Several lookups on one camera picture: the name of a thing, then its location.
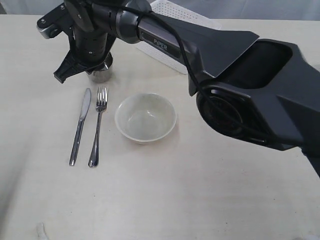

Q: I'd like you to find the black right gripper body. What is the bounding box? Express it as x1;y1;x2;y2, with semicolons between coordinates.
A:
53;50;108;84

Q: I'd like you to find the steel cup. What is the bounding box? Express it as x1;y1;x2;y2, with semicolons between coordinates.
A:
87;52;114;84

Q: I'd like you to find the silver table knife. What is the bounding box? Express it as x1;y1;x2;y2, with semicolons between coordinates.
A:
69;88;91;166

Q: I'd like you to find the silver fork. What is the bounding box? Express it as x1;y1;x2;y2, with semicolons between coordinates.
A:
88;86;108;168

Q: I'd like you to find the speckled glass bowl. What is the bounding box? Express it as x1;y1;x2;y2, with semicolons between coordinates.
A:
114;93;178;145

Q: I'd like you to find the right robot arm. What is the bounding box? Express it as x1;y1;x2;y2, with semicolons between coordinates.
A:
53;0;320;172

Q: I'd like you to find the white perforated plastic basket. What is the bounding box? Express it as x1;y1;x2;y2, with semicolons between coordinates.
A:
136;0;222;76

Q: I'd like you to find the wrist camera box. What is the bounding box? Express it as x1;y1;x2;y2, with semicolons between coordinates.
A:
36;3;74;39

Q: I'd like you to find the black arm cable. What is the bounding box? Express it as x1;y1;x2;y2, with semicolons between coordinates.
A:
117;4;283;146

